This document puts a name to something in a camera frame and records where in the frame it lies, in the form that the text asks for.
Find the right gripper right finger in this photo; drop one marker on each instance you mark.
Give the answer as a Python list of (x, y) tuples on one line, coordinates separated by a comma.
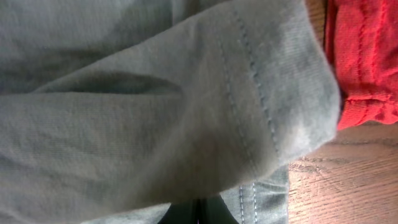
[(213, 210)]

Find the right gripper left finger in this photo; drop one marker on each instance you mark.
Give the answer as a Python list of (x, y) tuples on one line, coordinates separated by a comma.
[(181, 213)]

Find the light grey-green t-shirt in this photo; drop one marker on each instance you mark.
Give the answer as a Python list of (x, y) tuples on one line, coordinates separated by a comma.
[(111, 111)]

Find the red printed t-shirt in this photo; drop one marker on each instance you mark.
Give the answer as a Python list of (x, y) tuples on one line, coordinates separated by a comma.
[(361, 44)]

